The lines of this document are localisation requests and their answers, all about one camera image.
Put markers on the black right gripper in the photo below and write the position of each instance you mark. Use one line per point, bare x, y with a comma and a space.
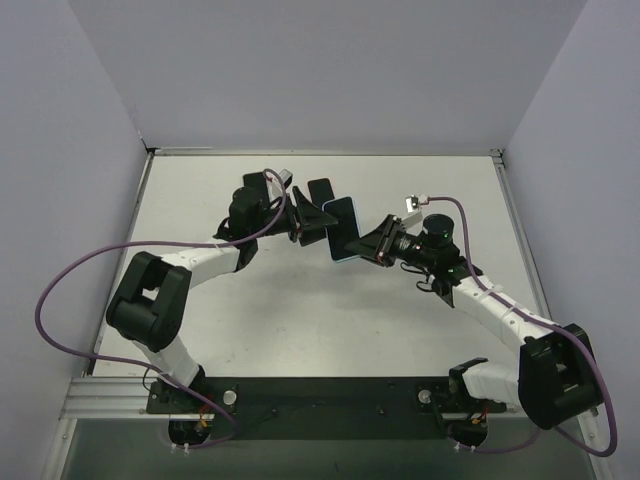
388, 241

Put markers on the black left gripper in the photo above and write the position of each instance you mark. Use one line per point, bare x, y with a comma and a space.
295, 220

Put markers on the light blue phone case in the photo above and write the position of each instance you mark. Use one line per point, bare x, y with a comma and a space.
345, 231

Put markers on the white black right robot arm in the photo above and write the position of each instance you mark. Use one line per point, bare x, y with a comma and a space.
554, 380

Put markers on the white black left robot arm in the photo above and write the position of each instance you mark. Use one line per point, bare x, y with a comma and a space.
149, 303

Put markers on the phone in pink case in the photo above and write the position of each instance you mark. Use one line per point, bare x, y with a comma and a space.
321, 191

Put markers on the phone in grey case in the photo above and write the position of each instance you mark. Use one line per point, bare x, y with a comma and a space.
256, 181

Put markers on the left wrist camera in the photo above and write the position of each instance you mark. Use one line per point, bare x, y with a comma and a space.
279, 183

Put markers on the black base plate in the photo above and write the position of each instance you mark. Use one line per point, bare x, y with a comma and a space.
332, 423

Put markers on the aluminium front rail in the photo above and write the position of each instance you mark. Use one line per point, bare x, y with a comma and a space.
111, 397

